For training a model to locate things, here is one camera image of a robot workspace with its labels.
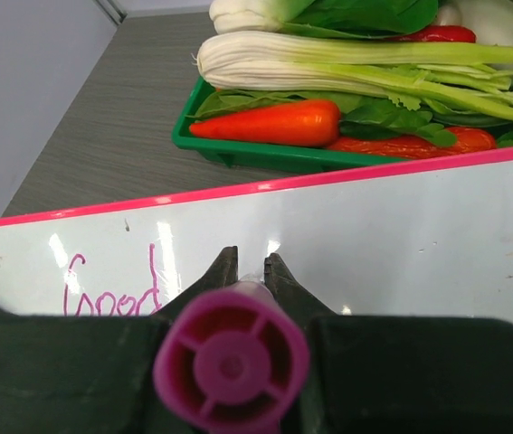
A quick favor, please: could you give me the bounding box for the left aluminium frame post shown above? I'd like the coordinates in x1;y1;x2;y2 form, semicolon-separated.
93;0;127;25

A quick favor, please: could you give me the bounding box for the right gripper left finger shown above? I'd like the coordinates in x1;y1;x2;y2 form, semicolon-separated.
0;247;238;433

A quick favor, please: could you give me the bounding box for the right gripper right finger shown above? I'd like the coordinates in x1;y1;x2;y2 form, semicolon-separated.
264;253;513;433

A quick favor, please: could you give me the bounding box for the lower celery bok choy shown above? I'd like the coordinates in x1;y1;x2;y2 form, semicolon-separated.
195;31;513;127

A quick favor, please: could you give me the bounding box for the pink framed whiteboard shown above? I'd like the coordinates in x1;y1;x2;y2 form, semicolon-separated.
0;147;513;323

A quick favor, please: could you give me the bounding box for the orange carrot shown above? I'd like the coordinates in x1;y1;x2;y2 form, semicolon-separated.
189;99;341;147

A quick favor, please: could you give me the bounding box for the green plastic tray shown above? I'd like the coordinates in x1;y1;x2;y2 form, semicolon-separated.
172;79;400;175

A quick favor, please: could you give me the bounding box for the small red tomato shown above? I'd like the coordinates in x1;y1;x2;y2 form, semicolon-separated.
387;25;477;43

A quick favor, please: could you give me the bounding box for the red chili pepper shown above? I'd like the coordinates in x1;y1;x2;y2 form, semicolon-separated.
327;127;498;159

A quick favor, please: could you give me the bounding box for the white onion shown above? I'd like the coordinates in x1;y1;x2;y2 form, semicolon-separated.
435;0;513;69

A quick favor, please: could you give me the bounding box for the upper bok choy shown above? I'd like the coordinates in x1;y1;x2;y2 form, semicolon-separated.
209;0;439;40

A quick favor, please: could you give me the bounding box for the green leaf spinach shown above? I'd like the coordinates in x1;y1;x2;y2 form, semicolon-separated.
189;90;457;148

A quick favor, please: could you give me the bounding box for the pink capped whiteboard marker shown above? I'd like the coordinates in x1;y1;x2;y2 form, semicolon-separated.
153;280;310;433

